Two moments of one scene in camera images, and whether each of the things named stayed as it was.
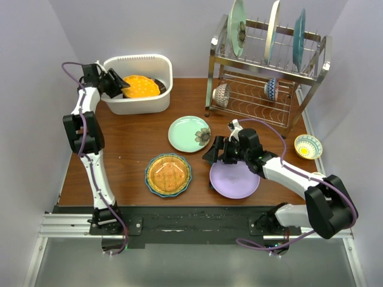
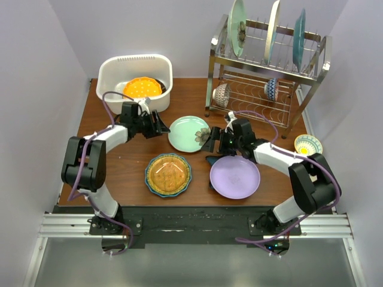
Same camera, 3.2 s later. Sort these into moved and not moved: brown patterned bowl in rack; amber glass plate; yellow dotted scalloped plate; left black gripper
Moved: left black gripper
Not moved: brown patterned bowl in rack; amber glass plate; yellow dotted scalloped plate
